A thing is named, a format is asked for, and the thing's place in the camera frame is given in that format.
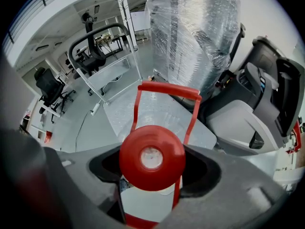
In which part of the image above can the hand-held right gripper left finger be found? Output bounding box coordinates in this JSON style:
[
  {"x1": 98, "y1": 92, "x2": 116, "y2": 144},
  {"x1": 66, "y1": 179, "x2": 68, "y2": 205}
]
[{"x1": 56, "y1": 145, "x2": 123, "y2": 229}]

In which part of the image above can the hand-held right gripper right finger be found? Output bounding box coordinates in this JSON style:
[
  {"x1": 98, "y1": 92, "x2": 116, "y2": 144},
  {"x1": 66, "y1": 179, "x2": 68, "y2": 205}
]
[{"x1": 162, "y1": 145, "x2": 286, "y2": 229}]

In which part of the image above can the clear water jug red cap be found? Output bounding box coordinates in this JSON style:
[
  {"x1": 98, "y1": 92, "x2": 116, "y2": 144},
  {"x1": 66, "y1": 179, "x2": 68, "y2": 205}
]
[{"x1": 114, "y1": 81, "x2": 203, "y2": 229}]

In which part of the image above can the grey platform trolley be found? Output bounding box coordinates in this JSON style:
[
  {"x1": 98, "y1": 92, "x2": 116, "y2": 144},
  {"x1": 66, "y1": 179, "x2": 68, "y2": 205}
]
[{"x1": 68, "y1": 22, "x2": 218, "y2": 150}]

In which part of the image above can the white power strip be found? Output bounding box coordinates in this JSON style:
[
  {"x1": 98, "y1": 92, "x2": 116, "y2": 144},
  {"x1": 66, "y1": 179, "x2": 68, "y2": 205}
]
[{"x1": 90, "y1": 103, "x2": 101, "y2": 116}]

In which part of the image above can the grey floor scrubber machine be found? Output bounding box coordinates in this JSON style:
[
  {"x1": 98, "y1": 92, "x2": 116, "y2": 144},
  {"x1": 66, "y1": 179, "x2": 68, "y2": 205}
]
[{"x1": 202, "y1": 58, "x2": 305, "y2": 157}]

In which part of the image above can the black bin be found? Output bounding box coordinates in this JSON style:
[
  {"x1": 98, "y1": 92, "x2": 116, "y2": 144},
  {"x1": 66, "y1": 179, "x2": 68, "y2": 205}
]
[{"x1": 252, "y1": 35, "x2": 297, "y2": 64}]

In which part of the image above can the plastic-wrapped appliance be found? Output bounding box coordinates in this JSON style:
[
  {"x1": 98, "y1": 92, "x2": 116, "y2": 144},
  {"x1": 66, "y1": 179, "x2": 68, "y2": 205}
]
[{"x1": 145, "y1": 0, "x2": 242, "y2": 100}]

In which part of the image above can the black coat rack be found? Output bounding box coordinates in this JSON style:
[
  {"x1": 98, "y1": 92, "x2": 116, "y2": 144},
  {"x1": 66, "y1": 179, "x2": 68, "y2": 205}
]
[{"x1": 116, "y1": 0, "x2": 139, "y2": 52}]

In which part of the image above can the whiteboard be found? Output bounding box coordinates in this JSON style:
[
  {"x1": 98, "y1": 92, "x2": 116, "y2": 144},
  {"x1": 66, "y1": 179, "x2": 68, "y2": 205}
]
[{"x1": 130, "y1": 10, "x2": 152, "y2": 32}]

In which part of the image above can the black balcony railing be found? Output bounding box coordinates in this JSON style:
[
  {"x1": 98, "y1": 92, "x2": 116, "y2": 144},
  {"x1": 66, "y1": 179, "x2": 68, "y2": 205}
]
[{"x1": 7, "y1": 0, "x2": 56, "y2": 44}]

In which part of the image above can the black power cable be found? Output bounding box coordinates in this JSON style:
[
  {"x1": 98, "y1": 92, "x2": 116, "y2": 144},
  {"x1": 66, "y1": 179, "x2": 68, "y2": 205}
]
[{"x1": 75, "y1": 113, "x2": 94, "y2": 153}]

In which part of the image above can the thin white cable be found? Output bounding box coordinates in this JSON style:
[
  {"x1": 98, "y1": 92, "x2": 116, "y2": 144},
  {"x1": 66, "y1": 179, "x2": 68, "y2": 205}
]
[{"x1": 99, "y1": 77, "x2": 120, "y2": 105}]

